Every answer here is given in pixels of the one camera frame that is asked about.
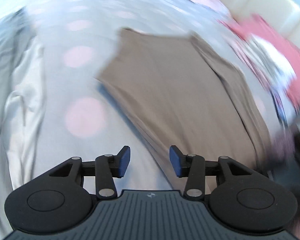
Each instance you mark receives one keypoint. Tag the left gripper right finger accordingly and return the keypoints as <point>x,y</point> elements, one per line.
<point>195,169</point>

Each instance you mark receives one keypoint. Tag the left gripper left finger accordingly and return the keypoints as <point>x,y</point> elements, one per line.
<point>104,169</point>

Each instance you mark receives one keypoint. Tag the beige garment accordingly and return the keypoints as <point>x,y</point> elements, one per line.
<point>176,90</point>

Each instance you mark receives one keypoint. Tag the white folded clothes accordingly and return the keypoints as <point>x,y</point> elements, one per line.
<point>272,69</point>

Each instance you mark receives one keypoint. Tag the grey white garment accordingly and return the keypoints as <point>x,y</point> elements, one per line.
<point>22,104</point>

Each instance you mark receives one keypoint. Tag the grey pink-dotted bed cover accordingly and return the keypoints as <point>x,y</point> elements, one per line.
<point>79,37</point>

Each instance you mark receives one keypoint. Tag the cream padded headboard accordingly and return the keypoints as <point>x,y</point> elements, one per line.
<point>282,15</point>

